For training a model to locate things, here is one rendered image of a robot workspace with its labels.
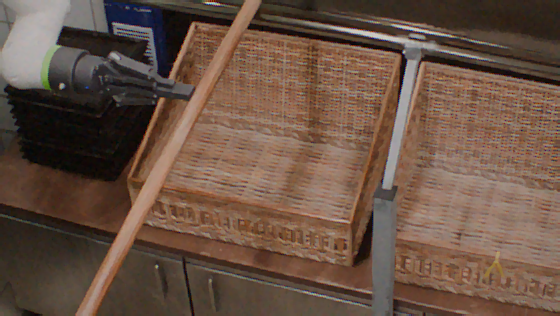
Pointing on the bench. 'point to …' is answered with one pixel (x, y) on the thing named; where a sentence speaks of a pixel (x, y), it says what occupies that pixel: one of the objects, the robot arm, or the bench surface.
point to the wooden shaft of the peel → (165, 164)
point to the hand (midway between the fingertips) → (175, 90)
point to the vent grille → (139, 37)
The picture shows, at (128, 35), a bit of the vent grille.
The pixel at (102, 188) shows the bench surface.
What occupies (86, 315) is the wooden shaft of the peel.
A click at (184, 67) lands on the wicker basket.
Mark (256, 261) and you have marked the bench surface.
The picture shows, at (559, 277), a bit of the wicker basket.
